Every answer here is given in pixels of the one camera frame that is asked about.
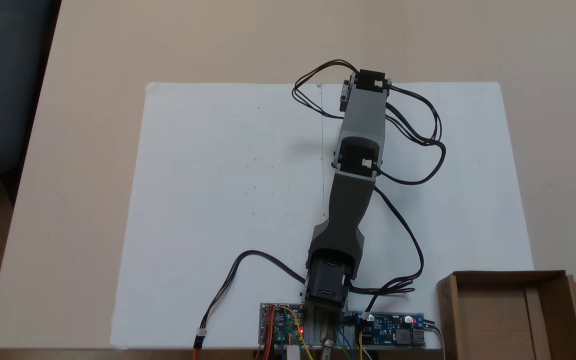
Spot white paper sheet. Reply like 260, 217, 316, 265
110, 81, 536, 351

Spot blue circuit board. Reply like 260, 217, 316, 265
355, 312, 427, 349

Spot brown cardboard box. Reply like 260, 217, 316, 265
436, 270, 576, 360

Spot dark fabric chair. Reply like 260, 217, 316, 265
0, 0, 63, 173

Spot thin black servo wire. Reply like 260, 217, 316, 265
291, 59, 360, 120
348, 186, 425, 312
377, 84, 447, 186

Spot black cable with white connector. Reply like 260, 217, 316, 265
193, 250, 310, 351

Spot yellow jumper wire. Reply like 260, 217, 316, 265
280, 306, 315, 360

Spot circuit board with jumper wires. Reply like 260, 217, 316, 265
259, 302, 307, 347

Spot orange and red wires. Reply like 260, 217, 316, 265
262, 305, 277, 360

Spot grey power cable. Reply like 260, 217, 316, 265
422, 320, 448, 360

